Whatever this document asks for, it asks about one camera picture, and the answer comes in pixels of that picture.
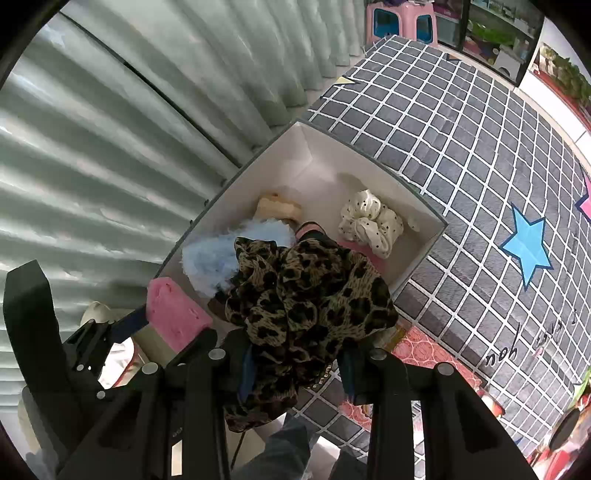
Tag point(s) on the beige scrunchie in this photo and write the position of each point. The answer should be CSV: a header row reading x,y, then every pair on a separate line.
x,y
279,207

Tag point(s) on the light blue fluffy scrunchie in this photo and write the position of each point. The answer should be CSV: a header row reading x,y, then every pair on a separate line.
x,y
217,258

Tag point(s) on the pink plastic stool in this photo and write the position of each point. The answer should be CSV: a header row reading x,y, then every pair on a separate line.
x,y
401,21

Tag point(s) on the person's jeans leg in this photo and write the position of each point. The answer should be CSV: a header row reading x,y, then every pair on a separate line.
x,y
277,452

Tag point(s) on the glass door cabinet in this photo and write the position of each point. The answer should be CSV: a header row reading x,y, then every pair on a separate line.
x,y
494,37

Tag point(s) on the red patterned carton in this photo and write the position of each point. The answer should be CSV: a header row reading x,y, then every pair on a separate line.
x,y
429,355

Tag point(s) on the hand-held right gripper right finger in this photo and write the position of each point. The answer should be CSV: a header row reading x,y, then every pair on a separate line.
x,y
350,376

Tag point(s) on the white polka dot scrunchie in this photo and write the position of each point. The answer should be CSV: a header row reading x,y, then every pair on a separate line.
x,y
369,221

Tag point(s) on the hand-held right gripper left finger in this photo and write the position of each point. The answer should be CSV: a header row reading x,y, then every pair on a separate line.
x,y
247,374

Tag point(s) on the leopard print scrunchie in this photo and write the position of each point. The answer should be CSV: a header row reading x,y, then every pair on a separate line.
x,y
304,300

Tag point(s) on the grey checked blanket with stars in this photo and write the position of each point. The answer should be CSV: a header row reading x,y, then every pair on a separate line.
x,y
461,207

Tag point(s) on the pink sock with black band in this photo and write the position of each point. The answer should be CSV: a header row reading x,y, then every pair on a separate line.
x,y
364,258

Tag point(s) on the black lid nut jar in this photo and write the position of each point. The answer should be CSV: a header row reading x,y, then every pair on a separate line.
x,y
565,429

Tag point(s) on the pink cloth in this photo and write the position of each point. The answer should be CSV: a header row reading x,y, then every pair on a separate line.
x,y
178,314

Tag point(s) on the grey cardboard box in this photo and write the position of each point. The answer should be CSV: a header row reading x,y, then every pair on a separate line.
x,y
323,170

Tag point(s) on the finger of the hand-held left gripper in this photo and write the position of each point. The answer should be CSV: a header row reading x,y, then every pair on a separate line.
x,y
131,321

